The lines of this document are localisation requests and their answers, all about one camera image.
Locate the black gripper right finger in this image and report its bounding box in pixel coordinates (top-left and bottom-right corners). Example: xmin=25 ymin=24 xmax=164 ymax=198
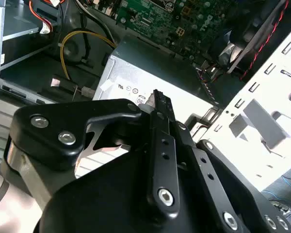
xmin=164 ymin=96 xmax=291 ymax=233

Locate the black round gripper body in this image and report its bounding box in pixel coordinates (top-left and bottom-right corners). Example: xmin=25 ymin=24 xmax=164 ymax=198
xmin=38 ymin=145 xmax=225 ymax=233

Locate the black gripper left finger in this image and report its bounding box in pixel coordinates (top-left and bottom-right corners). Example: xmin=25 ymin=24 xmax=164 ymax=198
xmin=3 ymin=89 xmax=181 ymax=220

